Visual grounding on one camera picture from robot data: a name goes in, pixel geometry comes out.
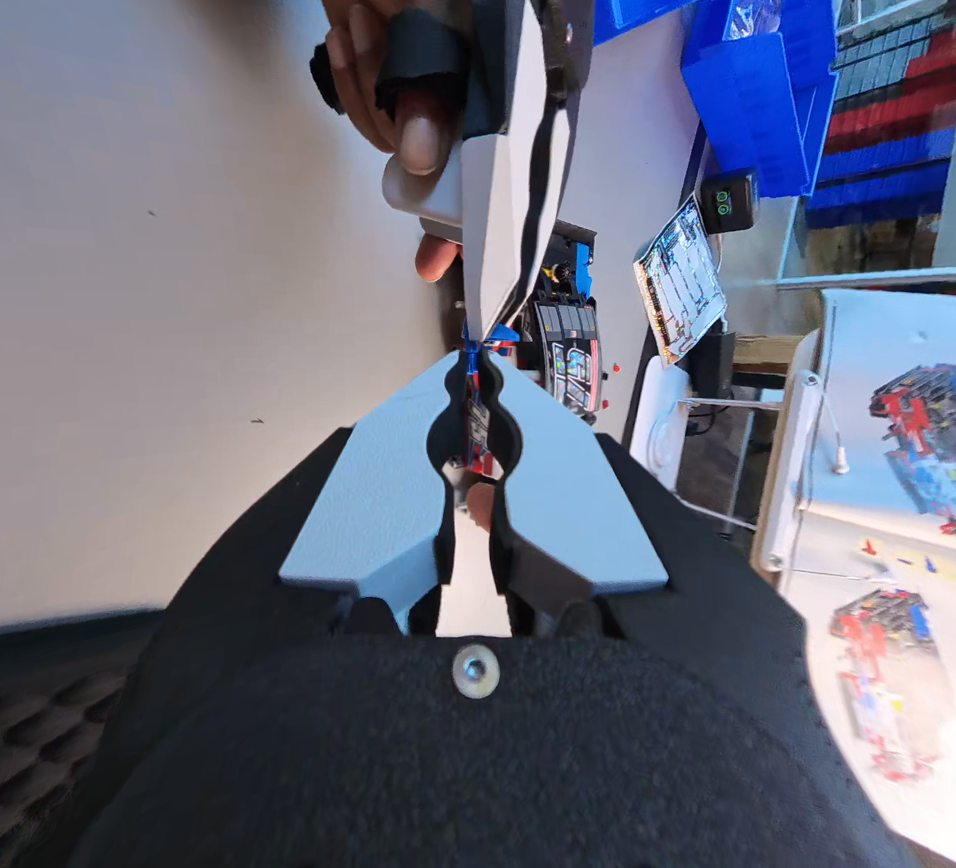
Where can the black device with green lights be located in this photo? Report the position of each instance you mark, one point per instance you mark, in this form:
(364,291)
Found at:
(728,199)

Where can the small blue lego pin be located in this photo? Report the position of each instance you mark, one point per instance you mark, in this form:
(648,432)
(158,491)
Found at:
(472,356)

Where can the small black box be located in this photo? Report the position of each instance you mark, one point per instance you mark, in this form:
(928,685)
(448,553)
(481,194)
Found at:
(713,364)

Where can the lego instruction booklet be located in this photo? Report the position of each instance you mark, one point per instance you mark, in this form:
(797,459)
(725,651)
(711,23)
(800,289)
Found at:
(683,278)

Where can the white rounded device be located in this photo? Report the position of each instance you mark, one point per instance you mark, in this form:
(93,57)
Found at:
(661,420)

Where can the clear plastic bag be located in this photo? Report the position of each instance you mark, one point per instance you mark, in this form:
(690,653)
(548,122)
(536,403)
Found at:
(754,1)

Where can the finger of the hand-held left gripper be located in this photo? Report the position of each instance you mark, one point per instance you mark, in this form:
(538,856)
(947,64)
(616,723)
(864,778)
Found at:
(559,166)
(493,210)

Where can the red blue lego car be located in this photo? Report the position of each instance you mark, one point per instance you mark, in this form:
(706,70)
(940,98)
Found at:
(571,360)

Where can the red blue floor mats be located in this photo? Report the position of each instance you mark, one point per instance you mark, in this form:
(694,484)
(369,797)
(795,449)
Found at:
(889,128)

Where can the black floor mat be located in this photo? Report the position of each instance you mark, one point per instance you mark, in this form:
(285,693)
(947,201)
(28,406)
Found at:
(45,718)

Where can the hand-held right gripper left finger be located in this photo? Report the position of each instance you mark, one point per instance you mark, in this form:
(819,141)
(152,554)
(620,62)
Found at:
(366,509)

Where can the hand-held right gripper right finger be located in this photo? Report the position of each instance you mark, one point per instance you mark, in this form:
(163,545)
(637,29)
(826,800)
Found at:
(575,509)

